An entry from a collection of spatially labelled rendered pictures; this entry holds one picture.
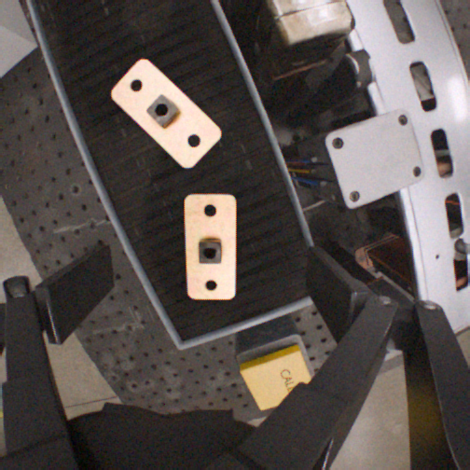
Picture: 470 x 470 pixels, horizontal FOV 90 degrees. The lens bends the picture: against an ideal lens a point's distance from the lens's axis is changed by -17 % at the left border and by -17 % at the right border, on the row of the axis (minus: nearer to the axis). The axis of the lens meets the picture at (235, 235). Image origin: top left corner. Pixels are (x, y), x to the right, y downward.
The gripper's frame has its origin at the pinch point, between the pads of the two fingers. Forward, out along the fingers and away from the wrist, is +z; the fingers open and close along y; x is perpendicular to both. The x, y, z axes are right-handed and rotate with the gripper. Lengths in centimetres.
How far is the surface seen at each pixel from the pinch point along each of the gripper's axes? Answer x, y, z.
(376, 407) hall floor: -154, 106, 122
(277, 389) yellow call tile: -14.3, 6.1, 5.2
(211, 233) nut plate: 1.4, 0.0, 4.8
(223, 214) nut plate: 2.9, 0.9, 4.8
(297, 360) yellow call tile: -10.7, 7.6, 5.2
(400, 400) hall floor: -152, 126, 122
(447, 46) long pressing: 26.3, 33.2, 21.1
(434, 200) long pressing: 2.9, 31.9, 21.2
